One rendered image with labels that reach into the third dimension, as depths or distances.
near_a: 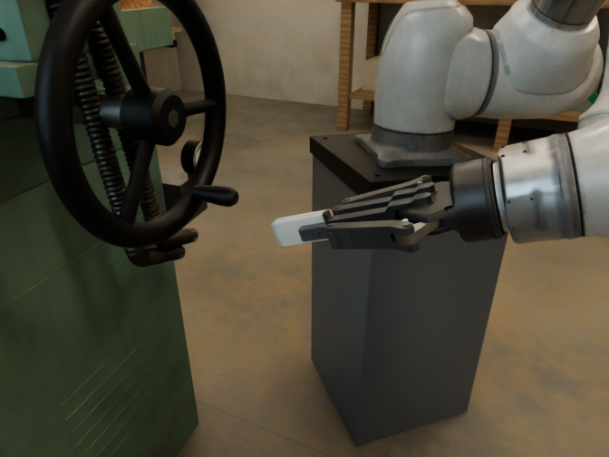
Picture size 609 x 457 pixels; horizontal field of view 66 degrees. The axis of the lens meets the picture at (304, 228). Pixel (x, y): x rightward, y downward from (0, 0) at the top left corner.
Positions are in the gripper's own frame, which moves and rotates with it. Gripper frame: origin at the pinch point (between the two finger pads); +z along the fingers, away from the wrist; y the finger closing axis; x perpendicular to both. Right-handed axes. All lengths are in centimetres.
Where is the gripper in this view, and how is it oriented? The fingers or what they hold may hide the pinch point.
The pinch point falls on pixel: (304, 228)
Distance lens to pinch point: 52.1
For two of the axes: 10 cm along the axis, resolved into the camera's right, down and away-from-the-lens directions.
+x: 3.2, 8.8, 3.5
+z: -8.8, 1.4, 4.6
